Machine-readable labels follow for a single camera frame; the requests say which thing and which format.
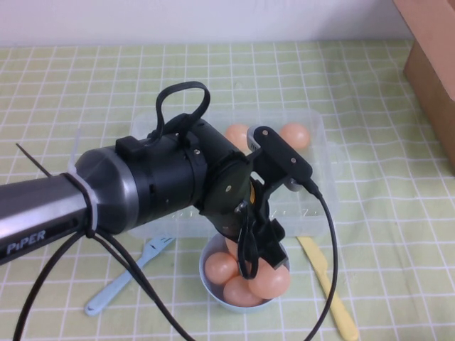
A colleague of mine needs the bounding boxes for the yellow plastic knife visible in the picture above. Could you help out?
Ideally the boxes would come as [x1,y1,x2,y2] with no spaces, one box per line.
[296,236,359,340]

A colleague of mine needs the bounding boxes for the brown cardboard box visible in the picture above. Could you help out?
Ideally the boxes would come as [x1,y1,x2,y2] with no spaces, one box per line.
[392,0,455,166]

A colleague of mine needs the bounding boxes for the thin black cable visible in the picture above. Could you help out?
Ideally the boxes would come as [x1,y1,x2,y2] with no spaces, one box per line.
[12,232,85,341]

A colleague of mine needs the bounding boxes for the light blue bowl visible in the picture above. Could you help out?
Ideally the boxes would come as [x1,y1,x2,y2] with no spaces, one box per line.
[198,234,291,316]

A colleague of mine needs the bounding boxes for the black flat looped cable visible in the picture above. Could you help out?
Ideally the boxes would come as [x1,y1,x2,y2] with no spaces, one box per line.
[155,80,210,143]

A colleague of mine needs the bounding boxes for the small black cable loop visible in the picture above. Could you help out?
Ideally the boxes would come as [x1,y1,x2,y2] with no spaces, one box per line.
[236,204,262,281]

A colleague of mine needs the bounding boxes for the light blue plastic fork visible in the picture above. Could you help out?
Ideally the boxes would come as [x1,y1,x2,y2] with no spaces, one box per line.
[84,236,177,317]

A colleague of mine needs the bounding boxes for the black zip tie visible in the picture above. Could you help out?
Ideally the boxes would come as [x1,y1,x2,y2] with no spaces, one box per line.
[15,143,90,239]

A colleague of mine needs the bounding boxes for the clear plastic egg box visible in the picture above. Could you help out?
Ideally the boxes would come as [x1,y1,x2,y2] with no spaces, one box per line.
[127,108,342,239]

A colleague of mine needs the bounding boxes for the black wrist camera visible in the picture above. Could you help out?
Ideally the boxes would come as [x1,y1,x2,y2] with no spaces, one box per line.
[247,124,314,195]

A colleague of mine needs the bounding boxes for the orange egg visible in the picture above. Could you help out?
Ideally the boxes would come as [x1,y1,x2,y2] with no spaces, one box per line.
[279,122,311,150]
[223,123,252,152]
[247,264,291,299]
[204,251,239,286]
[225,238,241,259]
[223,275,273,308]

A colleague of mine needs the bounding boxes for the green checked tablecloth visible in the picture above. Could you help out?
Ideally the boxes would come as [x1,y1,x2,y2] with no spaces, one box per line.
[0,40,455,341]

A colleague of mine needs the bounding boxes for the black double cable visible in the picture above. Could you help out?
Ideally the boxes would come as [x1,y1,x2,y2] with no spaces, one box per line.
[87,230,196,341]

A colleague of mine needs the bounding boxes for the black camera cable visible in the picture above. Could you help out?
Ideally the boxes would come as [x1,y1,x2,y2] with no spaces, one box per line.
[301,177,341,341]

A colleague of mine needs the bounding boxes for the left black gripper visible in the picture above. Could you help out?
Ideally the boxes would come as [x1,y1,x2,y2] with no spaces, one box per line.
[213,177,289,270]

